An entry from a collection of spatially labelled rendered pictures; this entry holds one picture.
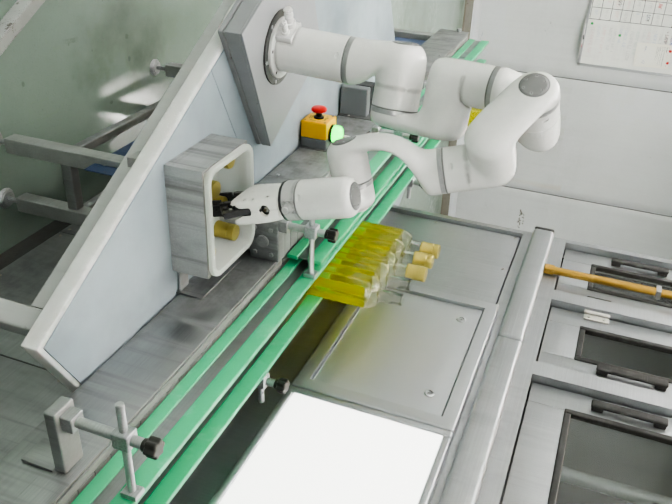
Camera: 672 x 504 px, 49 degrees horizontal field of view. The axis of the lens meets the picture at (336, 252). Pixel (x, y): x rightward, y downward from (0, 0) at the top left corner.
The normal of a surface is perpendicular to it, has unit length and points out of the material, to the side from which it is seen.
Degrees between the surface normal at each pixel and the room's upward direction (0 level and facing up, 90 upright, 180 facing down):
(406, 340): 90
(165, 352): 90
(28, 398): 90
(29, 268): 90
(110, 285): 0
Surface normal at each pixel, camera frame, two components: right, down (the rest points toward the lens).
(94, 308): 0.93, 0.21
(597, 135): -0.37, 0.45
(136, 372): 0.04, -0.87
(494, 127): -0.24, -0.34
